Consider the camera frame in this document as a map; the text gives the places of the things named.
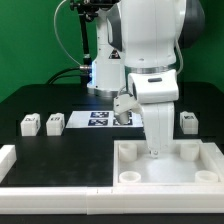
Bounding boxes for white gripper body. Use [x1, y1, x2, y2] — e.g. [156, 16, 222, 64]
[128, 69, 178, 150]

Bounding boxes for white square tabletop tray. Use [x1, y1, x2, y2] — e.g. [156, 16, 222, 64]
[113, 139, 224, 186]

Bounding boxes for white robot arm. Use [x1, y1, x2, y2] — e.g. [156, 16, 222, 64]
[87, 0, 205, 158]

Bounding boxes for white U-shaped fence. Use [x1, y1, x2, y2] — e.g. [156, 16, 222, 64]
[0, 142, 224, 215]

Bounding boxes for white sheet with markers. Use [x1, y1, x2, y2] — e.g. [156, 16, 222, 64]
[66, 111, 142, 128]

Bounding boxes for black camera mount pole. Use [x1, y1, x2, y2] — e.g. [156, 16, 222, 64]
[69, 0, 121, 86]

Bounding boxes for black cables at base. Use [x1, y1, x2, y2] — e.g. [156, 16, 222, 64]
[45, 65, 93, 85]

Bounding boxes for grey cable loop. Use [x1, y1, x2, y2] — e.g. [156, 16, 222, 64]
[53, 0, 83, 67]

